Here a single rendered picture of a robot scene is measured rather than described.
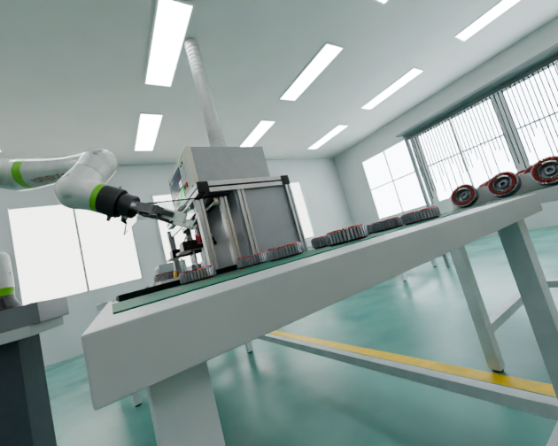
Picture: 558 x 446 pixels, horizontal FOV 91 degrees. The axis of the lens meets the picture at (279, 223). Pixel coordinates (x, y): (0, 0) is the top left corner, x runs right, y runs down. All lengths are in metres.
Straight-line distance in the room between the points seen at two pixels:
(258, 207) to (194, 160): 0.35
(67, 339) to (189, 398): 5.72
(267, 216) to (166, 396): 0.98
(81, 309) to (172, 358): 5.72
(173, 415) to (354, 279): 0.22
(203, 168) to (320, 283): 1.03
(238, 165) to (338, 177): 7.83
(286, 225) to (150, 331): 1.04
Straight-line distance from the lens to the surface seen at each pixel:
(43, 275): 6.03
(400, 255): 0.42
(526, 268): 0.97
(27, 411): 1.54
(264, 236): 1.17
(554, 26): 7.10
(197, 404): 0.30
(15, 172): 1.37
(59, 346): 6.02
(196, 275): 0.86
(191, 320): 0.25
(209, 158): 1.30
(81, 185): 1.01
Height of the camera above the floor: 0.77
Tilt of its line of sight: 6 degrees up
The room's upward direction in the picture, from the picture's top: 15 degrees counter-clockwise
